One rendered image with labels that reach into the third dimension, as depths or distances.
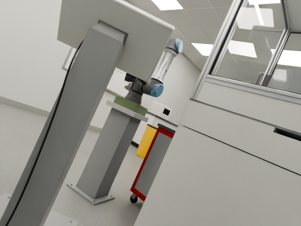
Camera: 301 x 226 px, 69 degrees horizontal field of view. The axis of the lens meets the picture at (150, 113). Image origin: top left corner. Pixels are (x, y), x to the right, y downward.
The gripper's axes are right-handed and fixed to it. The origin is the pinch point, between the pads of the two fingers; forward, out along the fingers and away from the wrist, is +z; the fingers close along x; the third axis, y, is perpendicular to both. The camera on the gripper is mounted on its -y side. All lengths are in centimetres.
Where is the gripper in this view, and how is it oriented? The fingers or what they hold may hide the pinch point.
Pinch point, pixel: (131, 88)
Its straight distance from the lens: 175.2
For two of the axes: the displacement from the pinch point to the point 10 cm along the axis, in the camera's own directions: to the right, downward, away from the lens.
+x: -1.6, 7.2, -6.7
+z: -3.2, 6.1, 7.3
